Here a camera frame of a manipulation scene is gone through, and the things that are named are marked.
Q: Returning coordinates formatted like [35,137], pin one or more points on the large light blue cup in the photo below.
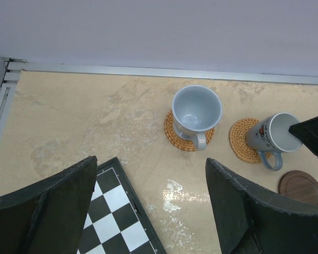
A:
[196,109]

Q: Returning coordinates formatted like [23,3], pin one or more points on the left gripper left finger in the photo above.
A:
[48,216]

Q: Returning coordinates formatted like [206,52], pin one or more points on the black white chessboard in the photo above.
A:
[116,221]

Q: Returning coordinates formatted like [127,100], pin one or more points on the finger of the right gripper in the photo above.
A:
[307,133]

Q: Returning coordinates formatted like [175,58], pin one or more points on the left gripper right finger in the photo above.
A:
[252,219]

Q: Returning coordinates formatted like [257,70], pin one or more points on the woven rattan coaster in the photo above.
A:
[237,140]
[172,129]

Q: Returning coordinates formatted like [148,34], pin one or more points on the small white cup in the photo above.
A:
[270,138]

